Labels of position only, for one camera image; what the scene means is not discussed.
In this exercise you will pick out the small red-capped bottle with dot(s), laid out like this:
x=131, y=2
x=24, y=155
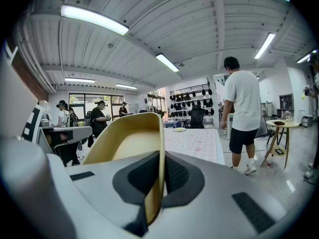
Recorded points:
x=269, y=163

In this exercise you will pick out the black office chair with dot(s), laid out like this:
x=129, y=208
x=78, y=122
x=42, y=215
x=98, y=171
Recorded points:
x=197, y=117

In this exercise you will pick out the tan rectangular tray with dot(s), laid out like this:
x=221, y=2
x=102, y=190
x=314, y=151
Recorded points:
x=139, y=138

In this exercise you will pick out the round wooden side table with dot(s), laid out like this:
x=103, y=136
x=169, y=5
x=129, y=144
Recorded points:
x=284, y=124

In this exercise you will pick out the long ceiling light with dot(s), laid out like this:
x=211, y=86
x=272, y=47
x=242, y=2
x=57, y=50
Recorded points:
x=167, y=61
x=264, y=45
x=79, y=80
x=126, y=86
x=94, y=19
x=306, y=56

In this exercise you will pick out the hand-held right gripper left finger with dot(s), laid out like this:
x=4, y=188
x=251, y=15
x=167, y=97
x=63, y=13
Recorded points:
x=99, y=193

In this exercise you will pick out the rack of black bags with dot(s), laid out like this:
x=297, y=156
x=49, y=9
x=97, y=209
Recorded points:
x=192, y=103

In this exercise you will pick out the grey shelf cabinet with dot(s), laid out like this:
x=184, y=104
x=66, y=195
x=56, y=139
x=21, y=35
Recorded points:
x=285, y=103

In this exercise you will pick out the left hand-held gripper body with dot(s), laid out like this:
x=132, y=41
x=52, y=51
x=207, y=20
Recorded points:
x=31, y=123

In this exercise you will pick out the pink checkered tablecloth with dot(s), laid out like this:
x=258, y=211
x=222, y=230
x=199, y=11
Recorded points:
x=220, y=148

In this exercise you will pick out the pink checked tablecloth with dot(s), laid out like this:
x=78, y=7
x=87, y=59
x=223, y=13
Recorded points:
x=199, y=138

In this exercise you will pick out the white drawer unit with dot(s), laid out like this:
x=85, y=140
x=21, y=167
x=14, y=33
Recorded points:
x=308, y=121

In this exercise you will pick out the blue box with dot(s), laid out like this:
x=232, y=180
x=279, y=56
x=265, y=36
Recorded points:
x=172, y=124

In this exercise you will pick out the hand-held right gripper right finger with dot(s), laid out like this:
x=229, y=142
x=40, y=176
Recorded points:
x=219, y=203

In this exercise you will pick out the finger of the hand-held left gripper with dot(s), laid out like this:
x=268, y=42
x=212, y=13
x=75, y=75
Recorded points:
x=79, y=131

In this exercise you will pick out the white plate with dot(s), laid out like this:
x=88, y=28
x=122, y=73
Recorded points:
x=179, y=130

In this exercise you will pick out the black picture frame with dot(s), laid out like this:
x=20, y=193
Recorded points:
x=278, y=151

